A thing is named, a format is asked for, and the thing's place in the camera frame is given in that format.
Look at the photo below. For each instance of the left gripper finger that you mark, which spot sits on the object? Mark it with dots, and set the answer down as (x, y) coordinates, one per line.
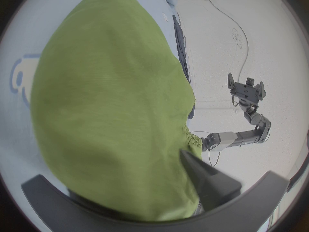
(231, 82)
(212, 187)
(262, 92)

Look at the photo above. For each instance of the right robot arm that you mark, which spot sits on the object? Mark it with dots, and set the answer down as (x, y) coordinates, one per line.
(246, 136)

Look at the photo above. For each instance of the bed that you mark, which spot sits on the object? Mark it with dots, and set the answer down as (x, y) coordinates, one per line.
(14, 129)

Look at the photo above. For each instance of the green shorts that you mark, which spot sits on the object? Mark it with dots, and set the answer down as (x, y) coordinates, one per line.
(108, 93)

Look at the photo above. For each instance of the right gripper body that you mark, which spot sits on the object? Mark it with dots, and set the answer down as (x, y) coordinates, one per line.
(246, 93)

